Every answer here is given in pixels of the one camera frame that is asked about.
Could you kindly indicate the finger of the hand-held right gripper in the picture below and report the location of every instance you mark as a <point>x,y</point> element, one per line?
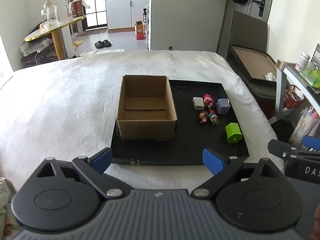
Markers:
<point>277,146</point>
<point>311,142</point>

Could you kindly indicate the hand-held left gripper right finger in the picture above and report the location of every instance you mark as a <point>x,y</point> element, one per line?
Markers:
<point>213,161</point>

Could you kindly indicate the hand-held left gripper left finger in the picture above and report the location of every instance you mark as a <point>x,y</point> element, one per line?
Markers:
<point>103,158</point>

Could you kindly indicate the black tray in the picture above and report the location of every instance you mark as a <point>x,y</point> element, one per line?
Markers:
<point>190,142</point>

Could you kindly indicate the green toy house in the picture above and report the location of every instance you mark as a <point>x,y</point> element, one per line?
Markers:
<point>233,133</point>

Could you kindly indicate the teal and white figure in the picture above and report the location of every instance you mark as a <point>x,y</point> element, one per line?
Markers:
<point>214,119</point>

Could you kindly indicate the brown haired doll figure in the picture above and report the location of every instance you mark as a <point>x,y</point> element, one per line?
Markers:
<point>203,117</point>

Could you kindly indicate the brown cardboard box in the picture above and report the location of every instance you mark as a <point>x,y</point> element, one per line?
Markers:
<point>145,130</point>

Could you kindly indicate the purple cube toy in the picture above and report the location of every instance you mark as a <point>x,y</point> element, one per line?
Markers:
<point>223,106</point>

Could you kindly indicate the white charger plug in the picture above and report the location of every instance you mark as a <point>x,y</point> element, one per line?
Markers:
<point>198,103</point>

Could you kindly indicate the pink haired doll figure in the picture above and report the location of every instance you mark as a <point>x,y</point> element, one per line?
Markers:
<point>208,101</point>

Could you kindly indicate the printed white paper bag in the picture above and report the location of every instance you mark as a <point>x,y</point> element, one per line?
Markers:
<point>303,127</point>

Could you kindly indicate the black bin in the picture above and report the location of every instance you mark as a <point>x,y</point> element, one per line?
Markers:
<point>282,130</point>

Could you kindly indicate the red basket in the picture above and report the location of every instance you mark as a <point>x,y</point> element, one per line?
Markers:
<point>295,100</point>

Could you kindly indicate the grey side table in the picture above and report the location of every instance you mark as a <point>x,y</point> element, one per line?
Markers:
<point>281,92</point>

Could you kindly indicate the dark storage bench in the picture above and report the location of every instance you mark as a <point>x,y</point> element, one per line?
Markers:
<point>262,92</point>

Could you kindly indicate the green packet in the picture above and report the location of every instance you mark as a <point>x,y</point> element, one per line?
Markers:
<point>311,77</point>

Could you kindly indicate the white crumpled tissue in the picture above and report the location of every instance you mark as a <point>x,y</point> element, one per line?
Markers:
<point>270,76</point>

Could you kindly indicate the white plastic bottle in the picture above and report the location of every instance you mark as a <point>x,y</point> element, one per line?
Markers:
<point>301,61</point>

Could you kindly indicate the grey drawer organiser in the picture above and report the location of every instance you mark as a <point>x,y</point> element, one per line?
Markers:
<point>315,55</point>

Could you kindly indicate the light floral cloth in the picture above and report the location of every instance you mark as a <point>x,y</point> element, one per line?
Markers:
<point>6,205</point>

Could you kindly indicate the black slipper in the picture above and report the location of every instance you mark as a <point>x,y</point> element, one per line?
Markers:
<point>107,43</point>
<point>99,45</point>

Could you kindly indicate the dark round stool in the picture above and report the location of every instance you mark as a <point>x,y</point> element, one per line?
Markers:
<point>45,57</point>

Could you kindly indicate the yellow slipper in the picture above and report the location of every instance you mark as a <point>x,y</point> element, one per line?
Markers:
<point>78,43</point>

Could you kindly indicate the dark brown leaning board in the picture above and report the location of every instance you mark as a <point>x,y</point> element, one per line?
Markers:
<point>247,30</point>

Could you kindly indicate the round gold table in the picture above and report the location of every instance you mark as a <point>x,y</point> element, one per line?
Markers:
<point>58,45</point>

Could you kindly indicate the brown door mat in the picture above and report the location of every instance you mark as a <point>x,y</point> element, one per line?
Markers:
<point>96,33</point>

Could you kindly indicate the white power strip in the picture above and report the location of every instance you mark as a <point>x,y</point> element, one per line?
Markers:
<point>32,47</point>

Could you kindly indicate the orange cardboard box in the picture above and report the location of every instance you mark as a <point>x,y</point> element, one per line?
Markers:
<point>140,31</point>

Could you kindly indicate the white kitchen cabinet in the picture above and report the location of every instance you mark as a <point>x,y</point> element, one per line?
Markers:
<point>120,12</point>

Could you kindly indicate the dark spray bottle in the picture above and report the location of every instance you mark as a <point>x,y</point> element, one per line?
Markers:
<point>145,15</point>

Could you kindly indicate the clear glass jar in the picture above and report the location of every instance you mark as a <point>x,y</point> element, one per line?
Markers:
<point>51,17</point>

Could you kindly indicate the red tin box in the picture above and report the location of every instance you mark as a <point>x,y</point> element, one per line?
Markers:
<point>77,9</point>

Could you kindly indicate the black framed glass door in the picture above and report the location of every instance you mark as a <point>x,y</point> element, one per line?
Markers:
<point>86,5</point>

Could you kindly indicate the black frame with cardboard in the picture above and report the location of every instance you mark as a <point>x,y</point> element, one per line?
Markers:
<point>252,62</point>

